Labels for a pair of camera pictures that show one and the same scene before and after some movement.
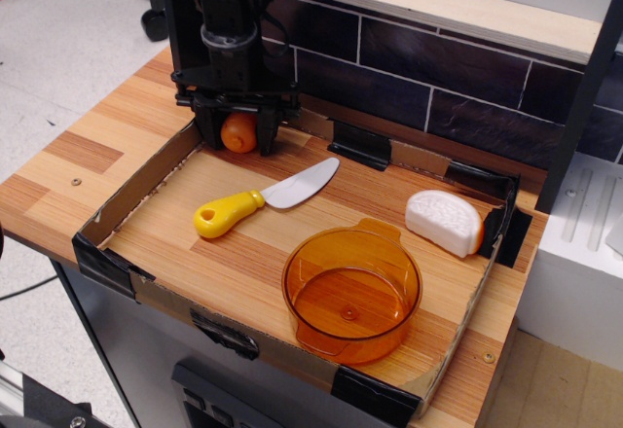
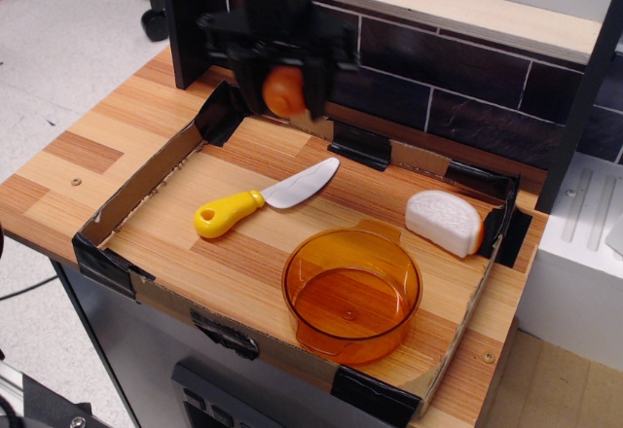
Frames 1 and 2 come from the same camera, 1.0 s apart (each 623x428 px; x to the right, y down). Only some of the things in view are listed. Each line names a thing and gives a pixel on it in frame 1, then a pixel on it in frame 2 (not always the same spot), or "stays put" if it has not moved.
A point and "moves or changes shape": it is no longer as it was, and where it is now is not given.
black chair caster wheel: [155, 20] stays put
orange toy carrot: [239, 132] moves or changes shape
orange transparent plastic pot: [353, 292] stays put
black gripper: [235, 81] to [276, 21]
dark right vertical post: [608, 35] stays put
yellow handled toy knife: [214, 218] stays put
